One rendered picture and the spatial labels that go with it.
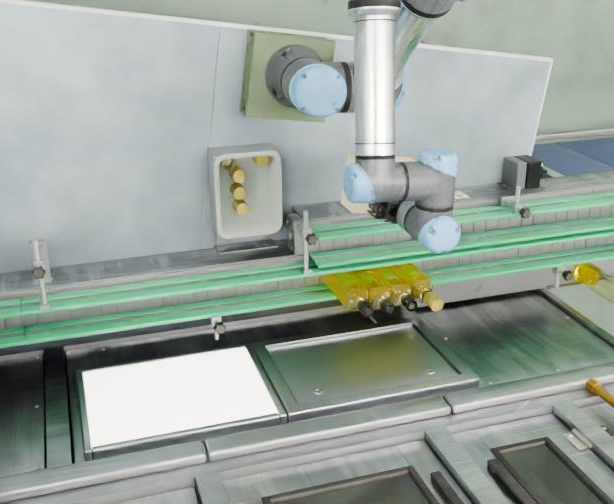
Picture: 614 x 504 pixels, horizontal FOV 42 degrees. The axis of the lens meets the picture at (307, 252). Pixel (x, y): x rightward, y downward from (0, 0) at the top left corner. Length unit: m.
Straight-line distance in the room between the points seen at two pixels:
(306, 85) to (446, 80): 0.59
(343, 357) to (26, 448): 0.76
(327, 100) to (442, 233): 0.45
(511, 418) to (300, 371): 0.50
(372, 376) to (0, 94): 1.09
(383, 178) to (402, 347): 0.67
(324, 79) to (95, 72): 0.56
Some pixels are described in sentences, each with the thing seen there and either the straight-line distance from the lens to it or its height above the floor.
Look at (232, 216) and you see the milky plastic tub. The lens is 2.12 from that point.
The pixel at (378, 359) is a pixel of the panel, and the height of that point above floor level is 1.15.
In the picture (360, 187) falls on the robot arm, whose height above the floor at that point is 1.43.
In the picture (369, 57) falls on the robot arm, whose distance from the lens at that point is 1.47.
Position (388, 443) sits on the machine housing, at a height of 1.43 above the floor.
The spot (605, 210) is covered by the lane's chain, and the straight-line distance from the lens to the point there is 2.51.
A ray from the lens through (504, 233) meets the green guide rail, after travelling 2.29.
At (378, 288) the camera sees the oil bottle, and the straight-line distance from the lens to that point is 1.98.
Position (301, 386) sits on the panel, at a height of 1.21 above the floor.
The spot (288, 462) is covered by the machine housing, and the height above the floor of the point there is 1.43.
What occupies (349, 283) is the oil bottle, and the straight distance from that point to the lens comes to 1.99.
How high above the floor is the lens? 2.73
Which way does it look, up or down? 62 degrees down
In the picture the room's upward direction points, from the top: 140 degrees clockwise
